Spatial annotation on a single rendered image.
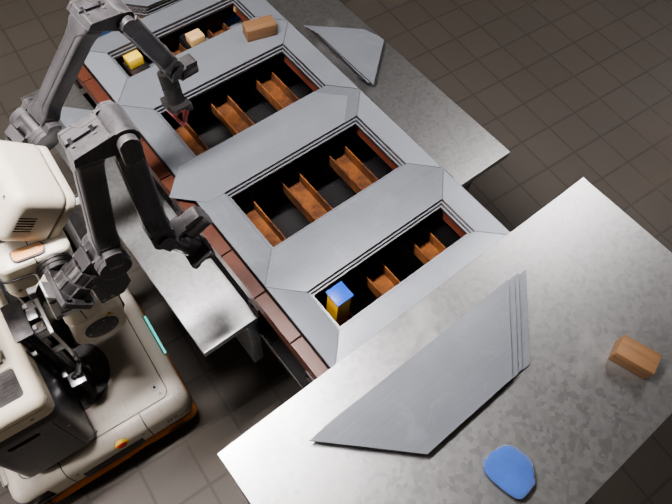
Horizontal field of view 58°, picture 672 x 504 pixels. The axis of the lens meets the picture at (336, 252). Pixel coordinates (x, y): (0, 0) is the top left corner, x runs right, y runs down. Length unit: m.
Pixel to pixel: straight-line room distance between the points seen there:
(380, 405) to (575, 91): 2.69
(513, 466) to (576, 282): 0.55
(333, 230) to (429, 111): 0.71
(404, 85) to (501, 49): 1.50
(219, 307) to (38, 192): 0.75
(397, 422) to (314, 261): 0.62
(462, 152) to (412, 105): 0.28
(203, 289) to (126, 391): 0.56
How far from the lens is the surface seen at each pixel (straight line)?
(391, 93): 2.43
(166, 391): 2.35
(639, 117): 3.84
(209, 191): 2.02
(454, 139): 2.33
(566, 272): 1.77
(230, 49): 2.44
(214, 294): 2.01
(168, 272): 2.08
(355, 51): 2.52
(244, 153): 2.10
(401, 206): 1.99
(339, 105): 2.24
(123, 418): 2.36
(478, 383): 1.54
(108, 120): 1.20
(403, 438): 1.46
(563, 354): 1.66
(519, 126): 3.50
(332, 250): 1.88
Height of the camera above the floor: 2.49
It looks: 61 degrees down
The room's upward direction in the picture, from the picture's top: 6 degrees clockwise
